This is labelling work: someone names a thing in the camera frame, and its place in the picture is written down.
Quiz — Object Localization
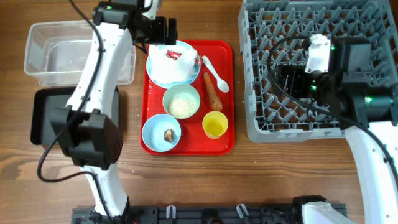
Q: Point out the red snack wrapper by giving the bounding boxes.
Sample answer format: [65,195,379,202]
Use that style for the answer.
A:
[166,50,182,60]

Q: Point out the white paper napkin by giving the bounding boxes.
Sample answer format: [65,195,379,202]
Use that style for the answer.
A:
[148,44,200,85]

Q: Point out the green bowl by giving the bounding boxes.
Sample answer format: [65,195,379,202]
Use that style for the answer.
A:
[162,84,201,119]

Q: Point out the white rice grains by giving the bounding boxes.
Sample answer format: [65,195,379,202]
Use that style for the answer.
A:
[167,93,197,119]

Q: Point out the yellow plastic cup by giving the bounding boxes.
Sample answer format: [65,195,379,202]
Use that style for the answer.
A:
[202,111,229,139]

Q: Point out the small light blue bowl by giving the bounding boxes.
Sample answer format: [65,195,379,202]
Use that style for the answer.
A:
[141,114,182,152]

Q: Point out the brown food scrap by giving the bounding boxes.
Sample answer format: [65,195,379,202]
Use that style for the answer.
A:
[164,129,174,143]

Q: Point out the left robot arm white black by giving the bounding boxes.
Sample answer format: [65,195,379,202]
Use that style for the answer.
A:
[37,1,178,223]

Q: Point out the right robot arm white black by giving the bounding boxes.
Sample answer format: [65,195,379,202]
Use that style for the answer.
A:
[267,34,397,223]

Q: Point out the grey dishwasher rack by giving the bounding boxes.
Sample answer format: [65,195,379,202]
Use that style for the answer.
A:
[238,0,397,143]

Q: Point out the clear plastic waste bin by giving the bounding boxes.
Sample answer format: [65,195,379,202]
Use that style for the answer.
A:
[24,19,137,87]

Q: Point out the black waste tray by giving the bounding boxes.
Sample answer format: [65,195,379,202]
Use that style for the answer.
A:
[30,86,120,146]

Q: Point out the large light blue plate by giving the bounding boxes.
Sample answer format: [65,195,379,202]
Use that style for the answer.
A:
[146,40,201,90]

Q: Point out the white plastic spoon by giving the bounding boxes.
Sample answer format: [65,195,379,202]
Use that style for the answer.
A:
[202,55,229,93]

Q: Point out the orange carrot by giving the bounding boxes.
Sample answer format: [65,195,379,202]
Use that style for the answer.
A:
[203,72,223,111]

